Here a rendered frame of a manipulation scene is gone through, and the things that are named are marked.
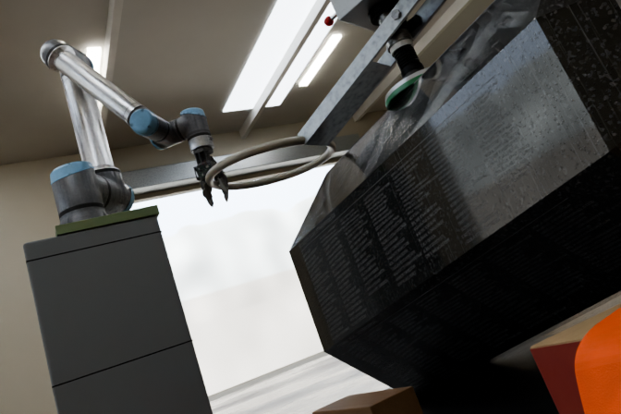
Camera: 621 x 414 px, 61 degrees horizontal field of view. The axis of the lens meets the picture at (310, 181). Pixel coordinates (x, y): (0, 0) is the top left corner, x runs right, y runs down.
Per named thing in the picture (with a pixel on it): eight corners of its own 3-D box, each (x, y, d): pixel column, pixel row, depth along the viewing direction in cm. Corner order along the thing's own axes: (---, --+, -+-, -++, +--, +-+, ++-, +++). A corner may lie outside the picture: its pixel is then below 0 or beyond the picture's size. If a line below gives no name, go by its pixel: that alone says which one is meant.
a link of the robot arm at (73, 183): (48, 217, 180) (37, 170, 185) (80, 222, 197) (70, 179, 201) (86, 200, 178) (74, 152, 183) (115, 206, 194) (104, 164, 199)
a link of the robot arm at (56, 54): (38, 23, 205) (159, 114, 184) (60, 38, 216) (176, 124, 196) (19, 48, 204) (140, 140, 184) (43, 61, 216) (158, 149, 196)
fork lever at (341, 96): (472, -22, 151) (461, -32, 154) (440, -42, 137) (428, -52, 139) (334, 146, 187) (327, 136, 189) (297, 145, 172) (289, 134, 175)
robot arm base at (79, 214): (60, 235, 171) (54, 206, 174) (57, 251, 187) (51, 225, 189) (120, 223, 181) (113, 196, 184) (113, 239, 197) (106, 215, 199)
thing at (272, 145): (362, 143, 197) (360, 136, 197) (267, 140, 160) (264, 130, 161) (276, 188, 228) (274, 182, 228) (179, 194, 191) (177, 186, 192)
